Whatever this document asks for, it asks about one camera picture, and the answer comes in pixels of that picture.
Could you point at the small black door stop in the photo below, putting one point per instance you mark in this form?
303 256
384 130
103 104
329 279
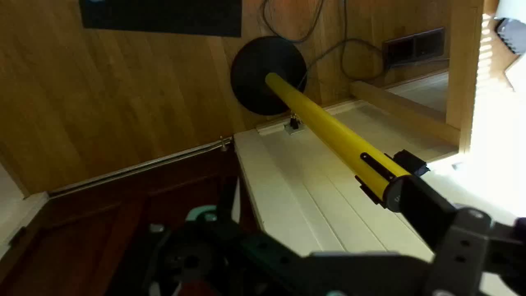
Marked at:
295 123

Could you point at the dark floor vent grille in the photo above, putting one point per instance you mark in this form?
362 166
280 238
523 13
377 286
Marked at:
413 46

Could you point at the white panelled door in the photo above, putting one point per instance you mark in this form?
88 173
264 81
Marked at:
306 186

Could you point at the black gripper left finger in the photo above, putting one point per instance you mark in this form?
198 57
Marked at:
219 256

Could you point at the yellow black stanchion post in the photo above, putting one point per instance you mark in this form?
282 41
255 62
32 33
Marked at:
329 128

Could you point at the black floor mat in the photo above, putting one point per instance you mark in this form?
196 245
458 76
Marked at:
165 16

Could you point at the dark brown wooden door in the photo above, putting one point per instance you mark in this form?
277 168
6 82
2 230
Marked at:
109 230

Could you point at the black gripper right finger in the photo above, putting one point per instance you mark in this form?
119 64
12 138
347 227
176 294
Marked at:
466 247

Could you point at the metal door threshold strip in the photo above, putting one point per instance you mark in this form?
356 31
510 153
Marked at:
137 166

